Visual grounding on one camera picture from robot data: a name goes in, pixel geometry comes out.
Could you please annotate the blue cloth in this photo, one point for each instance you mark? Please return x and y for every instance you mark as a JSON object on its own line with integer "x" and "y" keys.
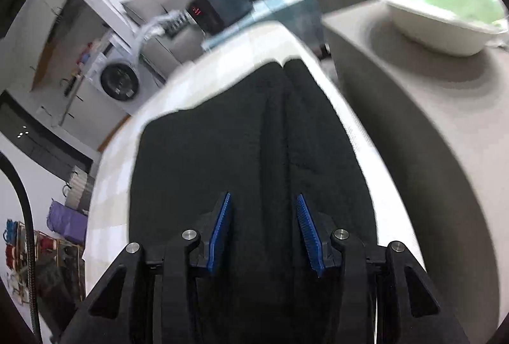
{"x": 286, "y": 6}

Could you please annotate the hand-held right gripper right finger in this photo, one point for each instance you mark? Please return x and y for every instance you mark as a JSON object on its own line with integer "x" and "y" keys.
{"x": 308, "y": 236}

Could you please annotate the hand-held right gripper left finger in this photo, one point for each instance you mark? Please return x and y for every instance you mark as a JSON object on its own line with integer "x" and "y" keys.
{"x": 220, "y": 236}

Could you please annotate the white basin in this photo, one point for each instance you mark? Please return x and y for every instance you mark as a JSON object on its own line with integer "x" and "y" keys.
{"x": 429, "y": 29}

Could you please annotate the purple bag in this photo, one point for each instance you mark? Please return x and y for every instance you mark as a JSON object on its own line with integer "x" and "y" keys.
{"x": 67, "y": 224}

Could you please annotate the black knit sweater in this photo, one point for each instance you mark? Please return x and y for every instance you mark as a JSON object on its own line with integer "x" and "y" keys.
{"x": 258, "y": 149}

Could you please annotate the wooden shoe rack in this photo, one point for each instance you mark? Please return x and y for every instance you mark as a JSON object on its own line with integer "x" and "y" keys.
{"x": 47, "y": 248}

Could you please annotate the black device with red display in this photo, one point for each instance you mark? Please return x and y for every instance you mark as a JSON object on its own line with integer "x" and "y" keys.
{"x": 218, "y": 8}

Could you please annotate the beige checkered tablecloth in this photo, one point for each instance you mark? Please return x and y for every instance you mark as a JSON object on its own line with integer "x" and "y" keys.
{"x": 117, "y": 177}

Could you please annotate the white washing machine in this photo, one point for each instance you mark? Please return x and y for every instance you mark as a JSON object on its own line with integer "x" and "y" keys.
{"x": 119, "y": 83}

